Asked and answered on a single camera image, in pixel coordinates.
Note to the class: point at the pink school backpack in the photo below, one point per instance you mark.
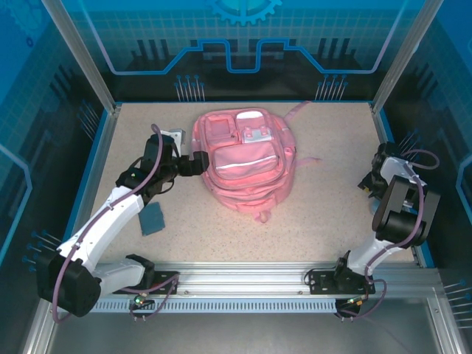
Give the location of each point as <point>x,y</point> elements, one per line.
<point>243,166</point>

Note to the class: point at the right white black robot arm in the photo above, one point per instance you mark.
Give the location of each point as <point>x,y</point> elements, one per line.
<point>402,214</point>

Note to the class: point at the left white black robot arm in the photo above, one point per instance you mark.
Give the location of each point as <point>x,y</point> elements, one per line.
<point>107,221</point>

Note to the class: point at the small teal notebook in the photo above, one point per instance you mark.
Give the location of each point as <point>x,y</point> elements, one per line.
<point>152,219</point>

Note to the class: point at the small controller board with LED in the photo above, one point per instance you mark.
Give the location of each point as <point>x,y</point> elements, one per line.
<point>142,300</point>
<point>355,301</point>

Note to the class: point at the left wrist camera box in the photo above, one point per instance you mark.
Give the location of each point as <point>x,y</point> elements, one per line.
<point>173,136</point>

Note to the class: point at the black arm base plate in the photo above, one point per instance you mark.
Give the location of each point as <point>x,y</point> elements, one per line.
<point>166,282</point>
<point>321,282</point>

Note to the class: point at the aluminium frame post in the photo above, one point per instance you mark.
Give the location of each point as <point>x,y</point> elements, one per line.
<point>85,59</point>
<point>402,59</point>

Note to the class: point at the aluminium mounting rail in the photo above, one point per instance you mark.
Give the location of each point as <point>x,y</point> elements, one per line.
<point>239,276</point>

